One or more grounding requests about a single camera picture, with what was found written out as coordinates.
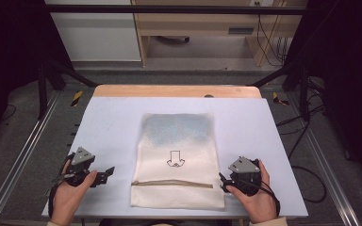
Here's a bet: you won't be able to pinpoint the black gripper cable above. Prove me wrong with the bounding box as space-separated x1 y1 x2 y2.
47 153 76 218
248 179 282 218

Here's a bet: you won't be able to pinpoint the cream mesh laundry bag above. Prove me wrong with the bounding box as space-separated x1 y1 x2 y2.
129 112 226 211

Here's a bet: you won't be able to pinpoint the black hanging cables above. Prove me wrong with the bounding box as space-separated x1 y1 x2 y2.
255 1 292 68

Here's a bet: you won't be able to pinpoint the aluminium floor rail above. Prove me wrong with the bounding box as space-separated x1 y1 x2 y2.
286 91 362 226
0 89 61 226

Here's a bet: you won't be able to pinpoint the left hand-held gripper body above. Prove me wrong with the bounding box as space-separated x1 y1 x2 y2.
63 146 102 188

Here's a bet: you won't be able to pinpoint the wooden desk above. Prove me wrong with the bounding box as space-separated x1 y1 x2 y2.
130 0 309 68

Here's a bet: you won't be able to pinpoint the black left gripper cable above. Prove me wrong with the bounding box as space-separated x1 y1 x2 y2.
47 153 76 218

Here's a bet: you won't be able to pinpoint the white cabinet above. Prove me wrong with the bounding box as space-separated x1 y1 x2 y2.
44 0 142 63

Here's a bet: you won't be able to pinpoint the yellow clamp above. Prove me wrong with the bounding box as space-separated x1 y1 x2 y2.
71 89 85 108
271 90 290 106

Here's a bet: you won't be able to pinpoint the person's left hand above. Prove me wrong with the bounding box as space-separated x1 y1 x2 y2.
50 159 98 226

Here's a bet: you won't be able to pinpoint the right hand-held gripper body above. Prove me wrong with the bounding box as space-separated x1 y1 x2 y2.
227 155 262 197

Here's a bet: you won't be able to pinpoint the yellow clamp right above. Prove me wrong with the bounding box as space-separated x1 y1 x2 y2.
271 90 290 106

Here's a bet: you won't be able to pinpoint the wooden table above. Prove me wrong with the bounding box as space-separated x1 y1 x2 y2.
92 84 262 99

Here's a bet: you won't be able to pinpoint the black curtain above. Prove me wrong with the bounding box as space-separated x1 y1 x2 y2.
284 0 362 192
0 0 74 152

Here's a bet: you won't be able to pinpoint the black horizontal frame bar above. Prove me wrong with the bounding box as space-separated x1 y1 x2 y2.
45 4 307 16

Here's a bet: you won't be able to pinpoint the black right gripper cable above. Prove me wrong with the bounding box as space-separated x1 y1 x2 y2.
248 179 282 218

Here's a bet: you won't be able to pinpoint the grey desk label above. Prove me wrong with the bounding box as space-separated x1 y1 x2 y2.
227 26 255 36

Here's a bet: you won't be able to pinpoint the person's right hand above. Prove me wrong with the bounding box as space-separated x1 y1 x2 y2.
225 159 279 224

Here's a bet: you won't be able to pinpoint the black frame strut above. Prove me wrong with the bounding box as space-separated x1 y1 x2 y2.
37 59 99 121
250 59 313 122

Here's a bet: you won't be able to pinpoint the thin black floor cable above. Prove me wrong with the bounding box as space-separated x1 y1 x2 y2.
0 103 18 122

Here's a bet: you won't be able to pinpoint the yellow clamp left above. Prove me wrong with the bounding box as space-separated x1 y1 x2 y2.
71 89 85 108

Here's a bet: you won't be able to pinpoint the white table board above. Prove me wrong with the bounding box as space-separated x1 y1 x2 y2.
41 96 309 219

